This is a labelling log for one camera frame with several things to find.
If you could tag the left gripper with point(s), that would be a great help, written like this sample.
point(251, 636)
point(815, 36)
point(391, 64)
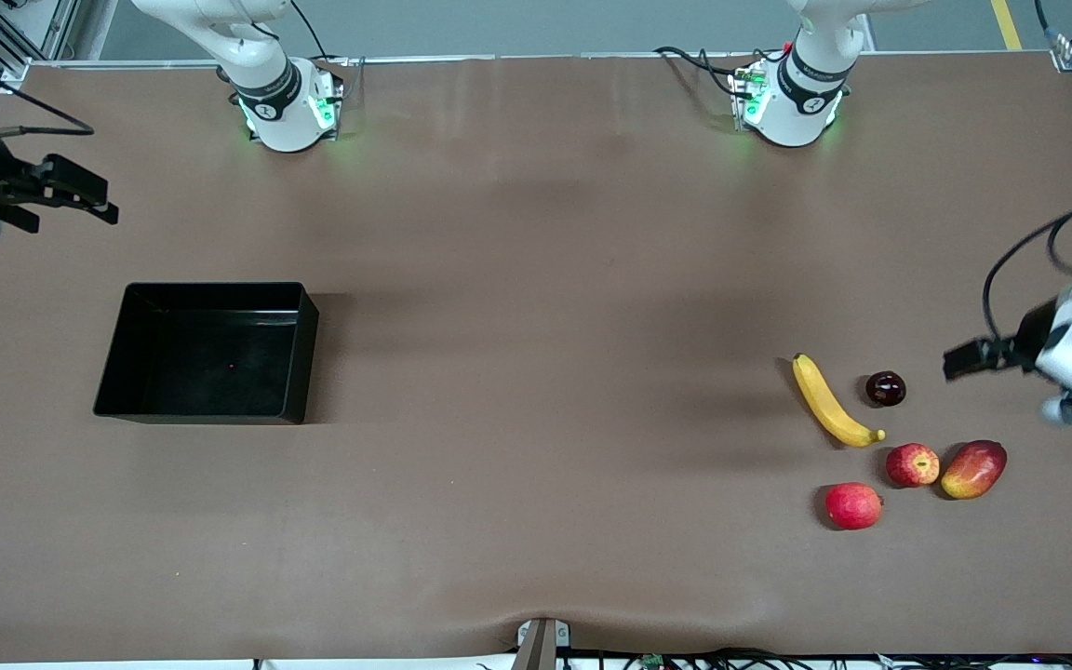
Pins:
point(1027, 341)

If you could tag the metal camera pole bracket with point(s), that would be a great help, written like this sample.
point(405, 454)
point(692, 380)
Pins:
point(541, 642)

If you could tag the red yellow apple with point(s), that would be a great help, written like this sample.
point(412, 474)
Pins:
point(913, 465)

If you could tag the yellow banana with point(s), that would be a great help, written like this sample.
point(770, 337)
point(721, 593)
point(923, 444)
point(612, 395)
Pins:
point(824, 400)

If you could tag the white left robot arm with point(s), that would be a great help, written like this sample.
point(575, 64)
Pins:
point(806, 84)

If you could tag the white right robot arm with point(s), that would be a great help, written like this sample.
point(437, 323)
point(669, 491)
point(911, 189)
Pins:
point(266, 74)

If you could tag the dark purple plum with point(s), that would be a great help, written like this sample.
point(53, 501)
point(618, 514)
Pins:
point(886, 389)

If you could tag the red yellow mango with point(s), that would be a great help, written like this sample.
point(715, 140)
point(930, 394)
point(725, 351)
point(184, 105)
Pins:
point(973, 470)

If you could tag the black plastic box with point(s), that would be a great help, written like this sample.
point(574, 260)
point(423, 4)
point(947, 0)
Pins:
point(210, 354)

